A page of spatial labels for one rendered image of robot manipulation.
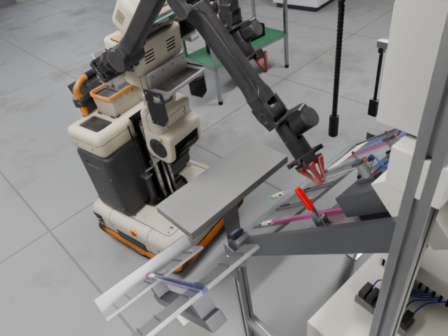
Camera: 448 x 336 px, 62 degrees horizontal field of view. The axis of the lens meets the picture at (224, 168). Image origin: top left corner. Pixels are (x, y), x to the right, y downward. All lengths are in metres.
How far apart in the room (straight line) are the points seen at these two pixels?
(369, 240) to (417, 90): 0.33
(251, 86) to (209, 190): 0.72
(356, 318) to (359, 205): 0.53
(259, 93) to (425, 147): 0.59
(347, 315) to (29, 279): 1.82
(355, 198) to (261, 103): 0.40
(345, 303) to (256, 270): 0.89
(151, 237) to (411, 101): 1.62
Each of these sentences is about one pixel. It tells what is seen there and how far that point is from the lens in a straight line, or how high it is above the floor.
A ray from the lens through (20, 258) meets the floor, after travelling 2.65.
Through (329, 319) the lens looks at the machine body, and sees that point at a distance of 1.24.
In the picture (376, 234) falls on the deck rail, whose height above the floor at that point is 1.15.
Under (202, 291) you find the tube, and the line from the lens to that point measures 0.77.
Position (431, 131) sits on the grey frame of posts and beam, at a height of 1.42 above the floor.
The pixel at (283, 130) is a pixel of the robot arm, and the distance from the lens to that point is 1.06.
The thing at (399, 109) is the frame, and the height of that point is 1.42.
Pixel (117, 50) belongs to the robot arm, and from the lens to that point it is 1.29.
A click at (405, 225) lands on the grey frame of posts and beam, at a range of 0.62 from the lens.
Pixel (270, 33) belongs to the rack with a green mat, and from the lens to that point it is 3.80.
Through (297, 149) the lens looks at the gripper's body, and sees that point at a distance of 1.06.
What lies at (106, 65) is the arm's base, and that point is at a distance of 1.41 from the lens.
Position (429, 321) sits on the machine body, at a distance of 1.29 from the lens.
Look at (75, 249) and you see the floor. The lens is 2.50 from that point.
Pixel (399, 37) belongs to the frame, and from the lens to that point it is 0.52.
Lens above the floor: 1.71
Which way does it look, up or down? 40 degrees down
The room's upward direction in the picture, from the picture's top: 10 degrees counter-clockwise
